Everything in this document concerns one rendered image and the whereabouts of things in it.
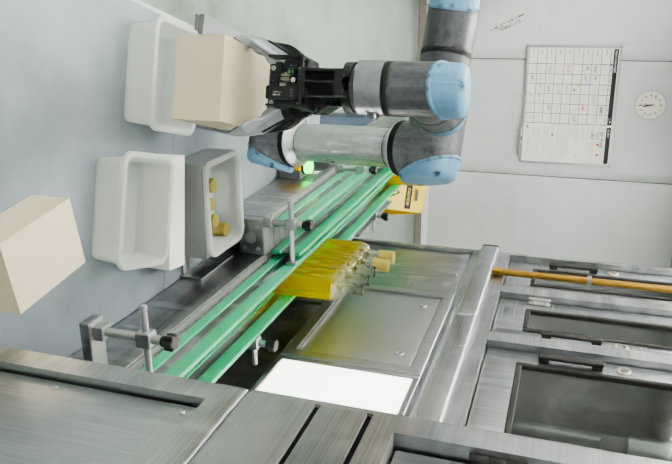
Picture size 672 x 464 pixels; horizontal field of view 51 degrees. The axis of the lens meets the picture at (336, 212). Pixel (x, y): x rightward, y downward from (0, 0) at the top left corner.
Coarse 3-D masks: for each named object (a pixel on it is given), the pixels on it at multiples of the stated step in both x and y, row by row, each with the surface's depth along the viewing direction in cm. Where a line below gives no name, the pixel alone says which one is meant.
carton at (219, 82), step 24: (192, 48) 99; (216, 48) 98; (240, 48) 103; (192, 72) 99; (216, 72) 98; (240, 72) 103; (264, 72) 111; (192, 96) 100; (216, 96) 98; (240, 96) 104; (264, 96) 112; (192, 120) 101; (216, 120) 98; (240, 120) 105
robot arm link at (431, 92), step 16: (400, 64) 94; (416, 64) 93; (432, 64) 92; (448, 64) 92; (464, 64) 92; (384, 80) 93; (400, 80) 92; (416, 80) 92; (432, 80) 91; (448, 80) 91; (464, 80) 91; (384, 96) 93; (400, 96) 93; (416, 96) 92; (432, 96) 91; (448, 96) 91; (464, 96) 91; (384, 112) 95; (400, 112) 95; (416, 112) 94; (432, 112) 93; (448, 112) 92; (464, 112) 93
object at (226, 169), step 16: (224, 160) 162; (240, 160) 170; (208, 176) 170; (224, 176) 171; (240, 176) 171; (208, 192) 156; (224, 192) 173; (240, 192) 172; (208, 208) 157; (224, 208) 174; (240, 208) 173; (208, 224) 158; (240, 224) 174; (208, 240) 159; (224, 240) 170
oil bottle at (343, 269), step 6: (300, 264) 181; (306, 264) 181; (312, 264) 181; (318, 264) 180; (324, 264) 180; (330, 264) 180; (336, 264) 180; (342, 264) 180; (318, 270) 178; (324, 270) 178; (330, 270) 177; (336, 270) 177; (342, 270) 177; (348, 270) 178; (348, 276) 177
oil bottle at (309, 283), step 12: (288, 276) 175; (300, 276) 174; (312, 276) 174; (324, 276) 173; (336, 276) 174; (276, 288) 177; (288, 288) 176; (300, 288) 175; (312, 288) 174; (324, 288) 172; (336, 288) 172
